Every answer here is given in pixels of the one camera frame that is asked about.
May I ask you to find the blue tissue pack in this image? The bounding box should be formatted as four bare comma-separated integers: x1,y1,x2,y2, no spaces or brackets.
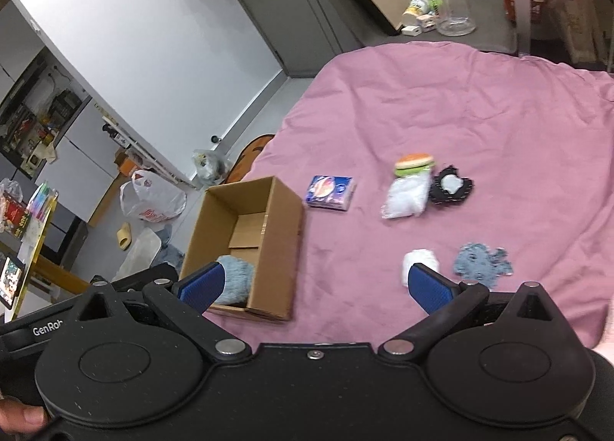
305,175,357,212

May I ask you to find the grey door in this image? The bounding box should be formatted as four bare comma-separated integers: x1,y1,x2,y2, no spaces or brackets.
216,0,365,80

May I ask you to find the white sock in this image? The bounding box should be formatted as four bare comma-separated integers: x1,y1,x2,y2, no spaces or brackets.
402,249,440,291

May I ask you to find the cluttered shelf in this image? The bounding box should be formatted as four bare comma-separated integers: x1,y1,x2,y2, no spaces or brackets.
0,56,93,179

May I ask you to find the blue-grey octopus plush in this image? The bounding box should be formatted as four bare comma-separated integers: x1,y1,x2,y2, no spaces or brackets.
453,242,514,288

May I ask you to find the white plastic bag red print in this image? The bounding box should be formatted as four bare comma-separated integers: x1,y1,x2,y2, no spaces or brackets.
120,170,187,224

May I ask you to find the cardboard box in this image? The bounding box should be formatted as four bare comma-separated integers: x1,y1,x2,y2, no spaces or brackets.
178,176,305,322

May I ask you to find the orange box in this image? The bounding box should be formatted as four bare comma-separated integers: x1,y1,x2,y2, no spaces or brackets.
119,158,145,179

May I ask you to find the small bottle with green label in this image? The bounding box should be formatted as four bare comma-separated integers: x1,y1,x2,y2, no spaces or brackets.
402,0,442,26

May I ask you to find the blue-grey rug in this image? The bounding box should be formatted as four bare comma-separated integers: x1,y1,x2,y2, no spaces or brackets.
152,224,186,275

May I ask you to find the grey fluffy plush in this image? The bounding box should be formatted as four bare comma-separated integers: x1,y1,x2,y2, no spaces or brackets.
211,254,256,308

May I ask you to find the pink blanket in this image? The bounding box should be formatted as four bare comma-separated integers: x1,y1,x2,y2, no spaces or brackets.
206,41,614,360

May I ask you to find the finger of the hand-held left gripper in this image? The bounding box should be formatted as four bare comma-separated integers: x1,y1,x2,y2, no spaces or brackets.
111,263,179,291

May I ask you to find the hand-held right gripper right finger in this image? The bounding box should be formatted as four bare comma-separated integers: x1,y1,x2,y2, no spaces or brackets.
379,263,571,358

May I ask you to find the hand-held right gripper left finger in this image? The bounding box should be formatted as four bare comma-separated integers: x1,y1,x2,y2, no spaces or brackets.
62,261,253,359

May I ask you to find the person's left hand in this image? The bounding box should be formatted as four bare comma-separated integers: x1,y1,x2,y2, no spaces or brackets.
0,397,51,437

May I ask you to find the burger plush toy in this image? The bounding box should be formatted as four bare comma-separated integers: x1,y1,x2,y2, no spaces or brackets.
394,154,436,178

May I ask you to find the colourful pen box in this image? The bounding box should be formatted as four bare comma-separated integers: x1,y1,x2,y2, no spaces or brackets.
26,182,59,222

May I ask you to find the white desk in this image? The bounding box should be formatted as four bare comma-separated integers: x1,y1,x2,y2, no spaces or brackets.
507,0,614,59

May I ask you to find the clear plastic trash bag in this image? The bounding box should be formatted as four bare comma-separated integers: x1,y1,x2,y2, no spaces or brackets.
193,148,229,186

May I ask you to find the orange cat mat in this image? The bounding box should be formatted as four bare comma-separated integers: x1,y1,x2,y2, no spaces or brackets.
225,133,275,184

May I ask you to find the black and white plush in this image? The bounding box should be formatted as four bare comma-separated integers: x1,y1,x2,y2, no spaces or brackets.
429,164,475,207

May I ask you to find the white plastic pouch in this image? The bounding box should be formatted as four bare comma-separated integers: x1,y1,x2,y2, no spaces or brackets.
381,171,432,220

